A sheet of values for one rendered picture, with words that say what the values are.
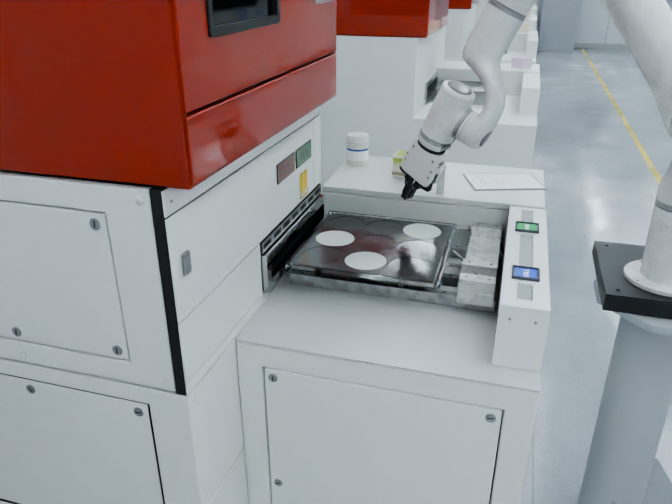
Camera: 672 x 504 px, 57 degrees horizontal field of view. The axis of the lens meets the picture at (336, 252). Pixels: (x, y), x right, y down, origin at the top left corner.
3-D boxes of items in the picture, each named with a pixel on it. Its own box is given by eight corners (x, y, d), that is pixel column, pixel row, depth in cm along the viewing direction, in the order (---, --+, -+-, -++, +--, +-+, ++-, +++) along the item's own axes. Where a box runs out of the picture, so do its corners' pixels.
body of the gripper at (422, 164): (457, 150, 153) (438, 184, 160) (427, 127, 157) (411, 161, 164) (439, 156, 148) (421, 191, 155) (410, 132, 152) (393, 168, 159)
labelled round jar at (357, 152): (343, 165, 196) (344, 136, 192) (349, 159, 202) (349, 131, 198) (365, 167, 194) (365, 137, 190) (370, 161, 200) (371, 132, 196)
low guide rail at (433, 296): (289, 283, 154) (289, 272, 152) (292, 280, 155) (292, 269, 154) (494, 312, 141) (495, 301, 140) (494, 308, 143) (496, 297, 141)
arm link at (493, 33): (557, 33, 135) (484, 150, 150) (497, -1, 139) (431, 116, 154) (549, 31, 127) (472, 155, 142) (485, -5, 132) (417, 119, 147)
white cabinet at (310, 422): (254, 598, 165) (233, 342, 131) (349, 385, 249) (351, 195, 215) (499, 667, 149) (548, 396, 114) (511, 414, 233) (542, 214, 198)
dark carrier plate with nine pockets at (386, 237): (289, 264, 147) (288, 262, 146) (330, 214, 177) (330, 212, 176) (432, 284, 138) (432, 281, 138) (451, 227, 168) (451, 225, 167)
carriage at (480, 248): (456, 303, 139) (457, 291, 137) (470, 240, 170) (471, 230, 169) (492, 308, 137) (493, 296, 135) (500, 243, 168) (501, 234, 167)
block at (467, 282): (457, 290, 138) (458, 278, 137) (459, 283, 141) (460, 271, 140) (494, 295, 136) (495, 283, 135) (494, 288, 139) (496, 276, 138)
